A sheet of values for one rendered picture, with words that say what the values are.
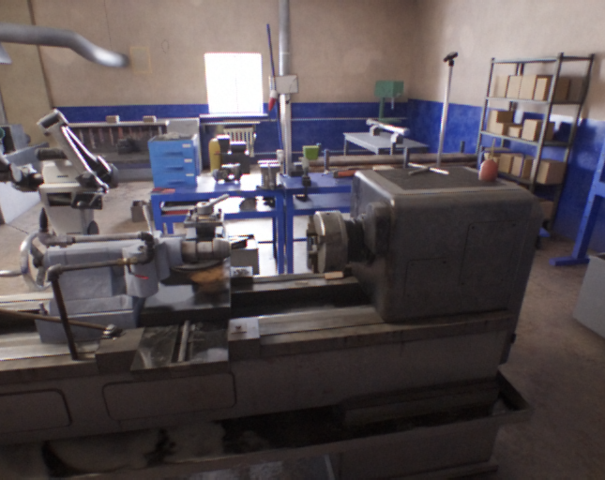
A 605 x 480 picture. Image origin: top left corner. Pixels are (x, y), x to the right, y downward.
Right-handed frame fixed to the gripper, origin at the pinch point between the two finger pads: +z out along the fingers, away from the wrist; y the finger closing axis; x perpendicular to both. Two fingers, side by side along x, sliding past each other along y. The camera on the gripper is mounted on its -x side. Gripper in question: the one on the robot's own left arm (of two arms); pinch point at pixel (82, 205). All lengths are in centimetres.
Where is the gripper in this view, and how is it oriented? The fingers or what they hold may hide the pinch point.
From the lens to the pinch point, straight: 171.7
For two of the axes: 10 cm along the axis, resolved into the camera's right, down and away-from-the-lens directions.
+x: -1.0, 9.3, 3.6
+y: 9.8, 0.3, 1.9
